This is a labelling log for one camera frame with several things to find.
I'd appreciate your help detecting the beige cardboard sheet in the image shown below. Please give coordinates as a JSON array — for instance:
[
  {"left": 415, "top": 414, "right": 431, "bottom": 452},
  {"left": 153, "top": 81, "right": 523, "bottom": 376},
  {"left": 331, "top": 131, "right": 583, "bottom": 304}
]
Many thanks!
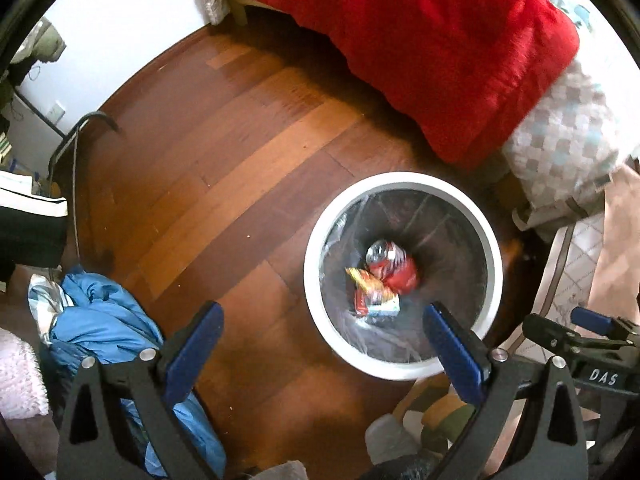
[{"left": 582, "top": 162, "right": 640, "bottom": 331}]

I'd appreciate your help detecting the black garment with white stripes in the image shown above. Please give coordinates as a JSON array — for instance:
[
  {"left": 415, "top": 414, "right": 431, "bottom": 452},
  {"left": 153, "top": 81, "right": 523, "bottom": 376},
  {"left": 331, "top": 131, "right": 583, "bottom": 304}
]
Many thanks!
[{"left": 0, "top": 187, "right": 68, "bottom": 281}]

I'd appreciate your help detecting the white round trash bin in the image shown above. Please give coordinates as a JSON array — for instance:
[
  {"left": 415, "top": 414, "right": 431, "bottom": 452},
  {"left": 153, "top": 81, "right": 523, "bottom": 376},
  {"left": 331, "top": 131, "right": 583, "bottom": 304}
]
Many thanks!
[{"left": 303, "top": 172, "right": 504, "bottom": 381}]

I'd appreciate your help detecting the yellow orange snack wrapper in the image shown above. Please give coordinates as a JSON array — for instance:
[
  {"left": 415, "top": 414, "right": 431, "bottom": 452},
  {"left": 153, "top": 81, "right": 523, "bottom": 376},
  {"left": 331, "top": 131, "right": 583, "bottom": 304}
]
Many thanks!
[{"left": 346, "top": 267, "right": 401, "bottom": 317}]

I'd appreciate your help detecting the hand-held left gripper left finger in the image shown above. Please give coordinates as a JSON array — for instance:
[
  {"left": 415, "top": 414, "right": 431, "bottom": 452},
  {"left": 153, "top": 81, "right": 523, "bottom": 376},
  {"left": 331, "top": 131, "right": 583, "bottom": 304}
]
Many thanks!
[{"left": 57, "top": 301, "right": 224, "bottom": 480}]

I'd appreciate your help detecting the blue jacket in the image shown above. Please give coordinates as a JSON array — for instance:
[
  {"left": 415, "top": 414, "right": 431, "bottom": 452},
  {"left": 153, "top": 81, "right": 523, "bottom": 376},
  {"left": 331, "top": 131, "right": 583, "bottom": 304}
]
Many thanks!
[{"left": 41, "top": 266, "right": 227, "bottom": 479}]

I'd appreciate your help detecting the green bag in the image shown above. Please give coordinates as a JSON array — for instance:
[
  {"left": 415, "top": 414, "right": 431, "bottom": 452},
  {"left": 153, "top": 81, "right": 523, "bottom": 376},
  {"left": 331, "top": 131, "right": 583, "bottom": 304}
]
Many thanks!
[{"left": 11, "top": 17, "right": 67, "bottom": 65}]

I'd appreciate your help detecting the wooden bed frame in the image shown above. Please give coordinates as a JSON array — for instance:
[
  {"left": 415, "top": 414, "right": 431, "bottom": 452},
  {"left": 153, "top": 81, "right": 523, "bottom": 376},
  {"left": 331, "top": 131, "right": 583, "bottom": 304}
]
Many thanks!
[{"left": 227, "top": 0, "right": 281, "bottom": 27}]

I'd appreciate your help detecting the red crumpled snack wrapper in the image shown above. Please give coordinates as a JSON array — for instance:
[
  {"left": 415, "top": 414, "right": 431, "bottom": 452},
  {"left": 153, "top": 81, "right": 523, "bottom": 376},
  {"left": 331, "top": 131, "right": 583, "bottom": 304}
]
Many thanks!
[{"left": 365, "top": 240, "right": 420, "bottom": 295}]

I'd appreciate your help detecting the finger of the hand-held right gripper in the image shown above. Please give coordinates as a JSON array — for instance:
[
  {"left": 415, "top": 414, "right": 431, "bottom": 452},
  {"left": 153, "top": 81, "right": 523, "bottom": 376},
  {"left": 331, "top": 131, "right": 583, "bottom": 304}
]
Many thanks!
[
  {"left": 522, "top": 313, "right": 640, "bottom": 361},
  {"left": 570, "top": 306, "right": 640, "bottom": 342}
]

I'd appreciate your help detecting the white patterned mat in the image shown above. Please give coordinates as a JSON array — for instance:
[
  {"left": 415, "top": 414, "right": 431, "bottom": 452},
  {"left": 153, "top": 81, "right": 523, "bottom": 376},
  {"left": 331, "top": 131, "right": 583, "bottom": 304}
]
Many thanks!
[{"left": 497, "top": 212, "right": 608, "bottom": 361}]

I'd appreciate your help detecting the plaid cloth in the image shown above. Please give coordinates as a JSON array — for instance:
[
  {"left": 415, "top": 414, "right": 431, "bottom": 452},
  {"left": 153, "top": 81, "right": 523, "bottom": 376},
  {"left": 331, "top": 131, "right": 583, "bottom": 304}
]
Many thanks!
[{"left": 27, "top": 274, "right": 73, "bottom": 343}]

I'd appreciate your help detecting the checkered quilt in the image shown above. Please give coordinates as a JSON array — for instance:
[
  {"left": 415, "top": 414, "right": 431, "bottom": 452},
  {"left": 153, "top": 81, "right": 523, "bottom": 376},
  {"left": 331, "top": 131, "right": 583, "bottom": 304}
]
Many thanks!
[{"left": 501, "top": 57, "right": 633, "bottom": 231}]

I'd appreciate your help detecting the clear plastic bin liner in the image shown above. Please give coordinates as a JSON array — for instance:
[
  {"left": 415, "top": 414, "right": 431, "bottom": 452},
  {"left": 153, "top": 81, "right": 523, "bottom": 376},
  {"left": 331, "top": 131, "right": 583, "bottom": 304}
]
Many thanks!
[{"left": 320, "top": 187, "right": 488, "bottom": 363}]

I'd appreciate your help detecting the pink fuzzy cloth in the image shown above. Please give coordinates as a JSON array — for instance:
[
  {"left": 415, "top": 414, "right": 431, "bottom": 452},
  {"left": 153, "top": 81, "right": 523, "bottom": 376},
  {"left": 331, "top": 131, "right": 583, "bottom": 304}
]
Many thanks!
[{"left": 0, "top": 327, "right": 50, "bottom": 418}]

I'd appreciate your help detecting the green and yellow cloth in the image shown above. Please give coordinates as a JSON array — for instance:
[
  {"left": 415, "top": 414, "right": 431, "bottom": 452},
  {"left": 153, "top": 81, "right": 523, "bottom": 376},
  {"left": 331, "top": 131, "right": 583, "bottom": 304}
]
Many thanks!
[{"left": 392, "top": 372, "right": 476, "bottom": 453}]

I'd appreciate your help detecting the black metal chair frame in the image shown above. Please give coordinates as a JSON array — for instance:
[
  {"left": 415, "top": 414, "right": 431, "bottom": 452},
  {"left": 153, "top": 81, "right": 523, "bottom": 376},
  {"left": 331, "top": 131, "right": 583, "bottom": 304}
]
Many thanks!
[{"left": 47, "top": 111, "right": 121, "bottom": 261}]

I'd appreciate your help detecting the red fleece blanket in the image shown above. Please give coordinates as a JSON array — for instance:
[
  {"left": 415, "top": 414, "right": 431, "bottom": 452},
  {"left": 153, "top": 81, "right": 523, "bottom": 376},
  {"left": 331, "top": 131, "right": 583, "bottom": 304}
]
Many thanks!
[{"left": 188, "top": 0, "right": 581, "bottom": 170}]

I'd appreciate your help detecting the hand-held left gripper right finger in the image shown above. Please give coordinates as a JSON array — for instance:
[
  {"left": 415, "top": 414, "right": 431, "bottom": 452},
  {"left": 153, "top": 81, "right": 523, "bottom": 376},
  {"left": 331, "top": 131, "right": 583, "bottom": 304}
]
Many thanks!
[{"left": 423, "top": 301, "right": 589, "bottom": 480}]

